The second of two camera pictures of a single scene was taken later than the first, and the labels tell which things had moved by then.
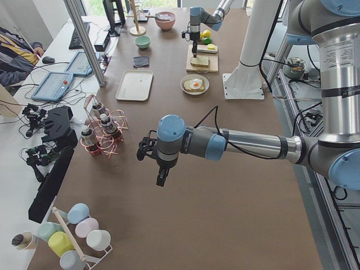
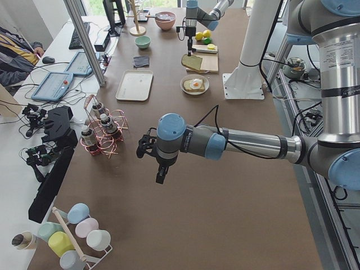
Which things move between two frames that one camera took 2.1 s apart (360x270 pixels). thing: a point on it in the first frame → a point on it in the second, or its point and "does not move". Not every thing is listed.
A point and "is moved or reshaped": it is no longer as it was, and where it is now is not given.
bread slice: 199,61 is moved or reshaped
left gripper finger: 160,180 does not move
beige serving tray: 135,85 does not move
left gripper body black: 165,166 does not move
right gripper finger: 194,50 → 189,46
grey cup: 70,260 does not move
